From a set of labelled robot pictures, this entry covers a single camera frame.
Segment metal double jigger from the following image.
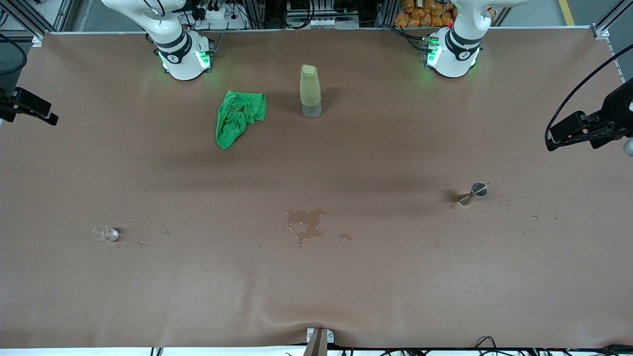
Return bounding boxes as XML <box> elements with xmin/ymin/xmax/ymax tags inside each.
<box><xmin>457</xmin><ymin>182</ymin><xmax>489</xmax><ymax>206</ymax></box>

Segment clear glass cup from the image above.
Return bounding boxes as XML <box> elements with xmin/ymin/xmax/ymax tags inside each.
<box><xmin>92</xmin><ymin>226</ymin><xmax>120</xmax><ymax>243</ymax></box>

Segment orange snack bags pile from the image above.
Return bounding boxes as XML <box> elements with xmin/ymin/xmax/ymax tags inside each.
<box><xmin>394</xmin><ymin>0</ymin><xmax>458</xmax><ymax>28</ymax></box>

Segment green cloth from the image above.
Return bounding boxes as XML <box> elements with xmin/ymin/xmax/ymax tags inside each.
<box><xmin>216</xmin><ymin>90</ymin><xmax>268</xmax><ymax>151</ymax></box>

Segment white power strip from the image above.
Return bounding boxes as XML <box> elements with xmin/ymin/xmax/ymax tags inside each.
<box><xmin>190</xmin><ymin>0</ymin><xmax>245</xmax><ymax>29</ymax></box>

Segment yellow-green tall bottle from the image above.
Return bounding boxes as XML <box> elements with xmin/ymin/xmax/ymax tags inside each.
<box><xmin>300</xmin><ymin>64</ymin><xmax>322</xmax><ymax>119</ymax></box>

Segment grey equipment box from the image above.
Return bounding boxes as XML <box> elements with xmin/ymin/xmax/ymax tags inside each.
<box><xmin>286</xmin><ymin>0</ymin><xmax>360</xmax><ymax>29</ymax></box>

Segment large brown liquid puddle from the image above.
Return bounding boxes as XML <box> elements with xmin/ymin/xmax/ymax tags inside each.
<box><xmin>285</xmin><ymin>208</ymin><xmax>328</xmax><ymax>247</ymax></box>

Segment brown table cover sheet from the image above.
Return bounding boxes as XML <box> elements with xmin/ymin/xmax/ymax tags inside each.
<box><xmin>0</xmin><ymin>27</ymin><xmax>633</xmax><ymax>350</ymax></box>

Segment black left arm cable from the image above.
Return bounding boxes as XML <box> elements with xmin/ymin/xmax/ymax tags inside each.
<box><xmin>545</xmin><ymin>44</ymin><xmax>633</xmax><ymax>152</ymax></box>

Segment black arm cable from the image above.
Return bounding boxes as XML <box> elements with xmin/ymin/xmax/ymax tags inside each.
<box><xmin>545</xmin><ymin>44</ymin><xmax>633</xmax><ymax>152</ymax></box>
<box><xmin>0</xmin><ymin>32</ymin><xmax>28</xmax><ymax>76</ymax></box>

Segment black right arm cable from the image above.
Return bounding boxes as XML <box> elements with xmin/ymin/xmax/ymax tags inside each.
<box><xmin>0</xmin><ymin>32</ymin><xmax>28</xmax><ymax>76</ymax></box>

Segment aluminium frame post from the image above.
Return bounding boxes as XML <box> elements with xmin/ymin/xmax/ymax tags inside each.
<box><xmin>0</xmin><ymin>0</ymin><xmax>75</xmax><ymax>44</ymax></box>
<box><xmin>591</xmin><ymin>0</ymin><xmax>633</xmax><ymax>39</ymax></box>

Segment black floor cable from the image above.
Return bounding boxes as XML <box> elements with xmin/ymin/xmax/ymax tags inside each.
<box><xmin>474</xmin><ymin>335</ymin><xmax>633</xmax><ymax>356</ymax></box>

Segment metal table edge bracket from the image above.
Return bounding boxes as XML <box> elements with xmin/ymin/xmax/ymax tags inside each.
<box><xmin>304</xmin><ymin>327</ymin><xmax>335</xmax><ymax>356</ymax></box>

